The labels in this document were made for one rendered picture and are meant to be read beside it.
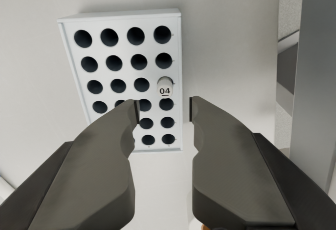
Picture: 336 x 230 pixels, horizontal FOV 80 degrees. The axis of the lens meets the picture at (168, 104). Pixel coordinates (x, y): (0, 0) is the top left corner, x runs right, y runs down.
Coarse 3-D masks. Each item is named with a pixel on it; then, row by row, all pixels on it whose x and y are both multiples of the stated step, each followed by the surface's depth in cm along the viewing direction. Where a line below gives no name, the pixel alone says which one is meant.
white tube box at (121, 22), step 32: (64, 32) 14; (96, 32) 14; (128, 32) 15; (160, 32) 17; (96, 64) 17; (128, 64) 15; (160, 64) 16; (96, 96) 17; (128, 96) 17; (160, 128) 18
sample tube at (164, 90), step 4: (164, 76) 16; (160, 80) 16; (164, 80) 15; (168, 80) 16; (160, 84) 15; (164, 84) 15; (168, 84) 15; (160, 88) 15; (164, 88) 15; (168, 88) 15; (172, 88) 15; (160, 92) 15; (164, 92) 15; (168, 92) 15; (172, 92) 15; (160, 96) 15; (164, 96) 15; (168, 96) 15
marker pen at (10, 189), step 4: (0, 180) 26; (4, 180) 26; (0, 184) 25; (4, 184) 26; (8, 184) 27; (0, 188) 25; (4, 188) 26; (8, 188) 26; (12, 188) 27; (0, 192) 26; (4, 192) 26; (8, 192) 26; (0, 196) 26; (4, 196) 26
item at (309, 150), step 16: (304, 0) 9; (320, 0) 8; (304, 16) 10; (320, 16) 8; (304, 32) 10; (320, 32) 9; (304, 48) 10; (320, 48) 9; (304, 64) 10; (320, 64) 9; (304, 80) 11; (320, 80) 9; (304, 96) 11; (320, 96) 10; (304, 112) 11; (320, 112) 10; (304, 128) 12; (320, 128) 10; (304, 144) 12; (320, 144) 10; (304, 160) 12; (320, 160) 11; (320, 176) 11
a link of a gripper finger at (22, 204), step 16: (64, 144) 8; (48, 160) 8; (32, 176) 7; (48, 176) 7; (16, 192) 7; (32, 192) 6; (0, 208) 6; (16, 208) 6; (32, 208) 6; (0, 224) 6; (16, 224) 6
